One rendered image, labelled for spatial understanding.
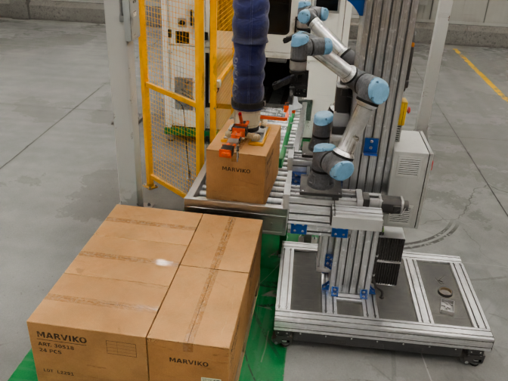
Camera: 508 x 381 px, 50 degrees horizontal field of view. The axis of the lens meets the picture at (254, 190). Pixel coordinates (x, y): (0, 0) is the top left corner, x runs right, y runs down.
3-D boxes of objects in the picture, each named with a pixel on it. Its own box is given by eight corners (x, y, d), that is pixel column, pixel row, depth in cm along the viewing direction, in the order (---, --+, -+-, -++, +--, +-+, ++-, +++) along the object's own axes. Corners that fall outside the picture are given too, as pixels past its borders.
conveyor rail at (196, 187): (240, 113, 580) (240, 96, 571) (245, 114, 579) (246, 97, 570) (185, 221, 376) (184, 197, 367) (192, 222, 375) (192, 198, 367)
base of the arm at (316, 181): (334, 178, 301) (336, 162, 296) (335, 191, 287) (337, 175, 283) (307, 177, 302) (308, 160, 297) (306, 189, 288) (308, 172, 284)
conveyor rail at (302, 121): (301, 119, 572) (302, 101, 564) (305, 119, 572) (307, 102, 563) (278, 232, 369) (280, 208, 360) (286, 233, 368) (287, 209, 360)
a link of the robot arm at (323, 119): (308, 134, 332) (310, 113, 326) (319, 128, 342) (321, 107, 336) (325, 139, 326) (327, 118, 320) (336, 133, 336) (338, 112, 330)
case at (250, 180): (227, 167, 424) (228, 119, 406) (277, 173, 418) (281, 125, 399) (205, 202, 372) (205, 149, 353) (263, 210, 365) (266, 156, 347)
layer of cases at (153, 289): (121, 253, 385) (116, 203, 366) (260, 269, 374) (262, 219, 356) (38, 381, 279) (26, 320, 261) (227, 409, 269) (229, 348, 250)
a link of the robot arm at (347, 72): (365, 74, 281) (300, 23, 253) (377, 79, 272) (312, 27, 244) (352, 93, 283) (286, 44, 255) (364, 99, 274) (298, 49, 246)
